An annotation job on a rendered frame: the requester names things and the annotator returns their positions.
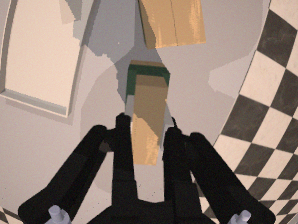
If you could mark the cream shallow tray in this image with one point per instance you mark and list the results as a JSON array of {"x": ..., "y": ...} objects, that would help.
[{"x": 38, "y": 62}]

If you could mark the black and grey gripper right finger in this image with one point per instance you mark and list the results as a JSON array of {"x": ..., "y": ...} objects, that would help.
[{"x": 226, "y": 195}]

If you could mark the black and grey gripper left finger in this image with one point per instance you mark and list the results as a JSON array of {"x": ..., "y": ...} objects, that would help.
[{"x": 61, "y": 199}]

